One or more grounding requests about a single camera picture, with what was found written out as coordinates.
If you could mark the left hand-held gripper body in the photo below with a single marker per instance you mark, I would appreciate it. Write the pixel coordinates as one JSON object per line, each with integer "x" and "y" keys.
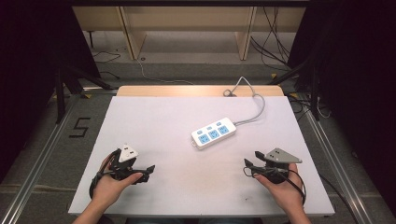
{"x": 120, "y": 166}

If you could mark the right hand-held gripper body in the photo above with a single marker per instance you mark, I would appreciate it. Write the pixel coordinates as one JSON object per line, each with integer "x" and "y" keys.
{"x": 277, "y": 165}

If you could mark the person's left hand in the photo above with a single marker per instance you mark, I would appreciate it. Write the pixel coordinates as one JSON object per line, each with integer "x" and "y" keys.
{"x": 107, "y": 188}

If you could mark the person's right hand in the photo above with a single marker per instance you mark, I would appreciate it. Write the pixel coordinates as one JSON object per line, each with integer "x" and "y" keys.
{"x": 285, "y": 193}

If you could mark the white table board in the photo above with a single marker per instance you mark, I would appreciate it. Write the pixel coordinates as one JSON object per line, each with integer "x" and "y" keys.
{"x": 193, "y": 174}

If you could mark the white blue power strip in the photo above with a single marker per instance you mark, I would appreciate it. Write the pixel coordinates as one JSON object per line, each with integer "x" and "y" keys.
{"x": 214, "y": 133}

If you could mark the black metal stand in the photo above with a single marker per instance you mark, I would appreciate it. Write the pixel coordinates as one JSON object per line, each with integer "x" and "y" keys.
{"x": 62, "y": 90}
{"x": 313, "y": 87}

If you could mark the black curtain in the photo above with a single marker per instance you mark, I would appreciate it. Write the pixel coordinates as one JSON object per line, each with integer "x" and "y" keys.
{"x": 358, "y": 77}
{"x": 34, "y": 62}

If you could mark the beige wooden shelf unit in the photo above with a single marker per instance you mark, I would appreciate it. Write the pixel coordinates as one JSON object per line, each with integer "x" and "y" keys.
{"x": 190, "y": 21}

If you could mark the aluminium floor rail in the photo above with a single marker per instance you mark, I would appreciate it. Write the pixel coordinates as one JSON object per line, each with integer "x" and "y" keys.
{"x": 336, "y": 165}
{"x": 34, "y": 168}

